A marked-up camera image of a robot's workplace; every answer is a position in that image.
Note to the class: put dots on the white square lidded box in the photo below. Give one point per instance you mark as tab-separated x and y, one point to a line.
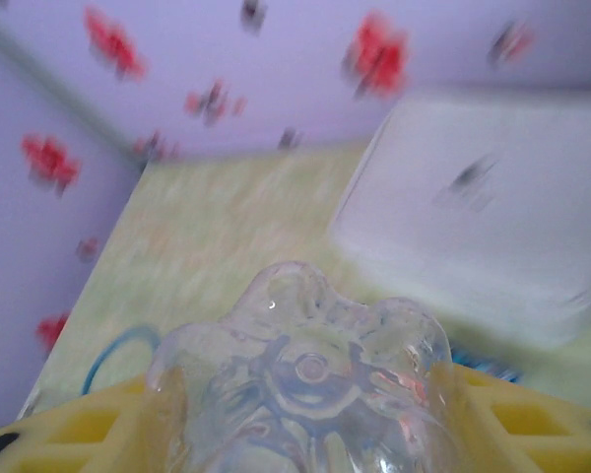
473	222

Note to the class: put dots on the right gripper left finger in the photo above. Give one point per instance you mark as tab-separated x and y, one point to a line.
79	433

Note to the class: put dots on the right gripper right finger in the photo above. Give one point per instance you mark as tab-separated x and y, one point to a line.
522	433

